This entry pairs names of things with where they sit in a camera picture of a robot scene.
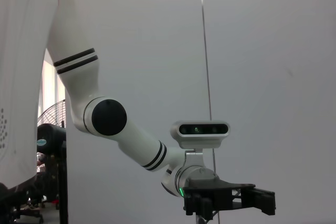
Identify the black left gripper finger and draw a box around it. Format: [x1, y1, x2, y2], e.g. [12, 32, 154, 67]
[246, 187, 276, 200]
[241, 195, 276, 216]

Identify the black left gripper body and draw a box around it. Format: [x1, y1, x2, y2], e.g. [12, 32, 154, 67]
[183, 178, 257, 218]

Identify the black vertical stand pole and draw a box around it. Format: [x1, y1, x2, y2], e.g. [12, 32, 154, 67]
[58, 120, 69, 224]

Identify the black office chair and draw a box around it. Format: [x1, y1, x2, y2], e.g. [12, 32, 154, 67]
[0, 175, 45, 224]

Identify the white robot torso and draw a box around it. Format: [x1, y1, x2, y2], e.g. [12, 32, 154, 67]
[0, 0, 69, 190]

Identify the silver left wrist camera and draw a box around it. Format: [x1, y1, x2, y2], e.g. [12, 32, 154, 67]
[170, 120, 231, 150]

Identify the black wire-guard fan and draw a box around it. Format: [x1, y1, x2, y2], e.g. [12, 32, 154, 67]
[36, 99, 68, 156]

